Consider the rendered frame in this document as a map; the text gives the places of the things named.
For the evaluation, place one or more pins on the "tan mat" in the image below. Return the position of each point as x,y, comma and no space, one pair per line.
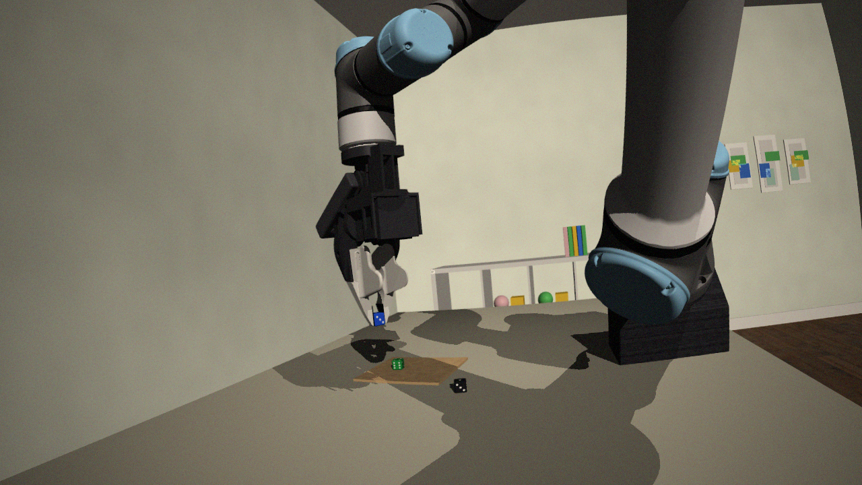
417,371

